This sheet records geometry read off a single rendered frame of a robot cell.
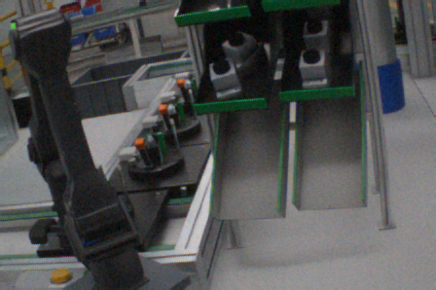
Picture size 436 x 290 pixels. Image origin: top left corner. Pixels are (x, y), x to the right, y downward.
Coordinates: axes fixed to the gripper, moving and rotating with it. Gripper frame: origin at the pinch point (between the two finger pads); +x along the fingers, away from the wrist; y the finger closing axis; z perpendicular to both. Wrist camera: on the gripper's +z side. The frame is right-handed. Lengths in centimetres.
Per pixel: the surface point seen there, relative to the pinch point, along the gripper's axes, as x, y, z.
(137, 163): 1.8, 2.4, 45.5
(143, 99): 11, 27, 138
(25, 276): 4.9, 15.5, 0.5
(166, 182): 3.8, -6.4, 36.9
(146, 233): 3.9, -7.2, 13.5
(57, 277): 3.7, 6.6, -2.1
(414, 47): 3, -79, 128
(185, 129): 2, -6, 66
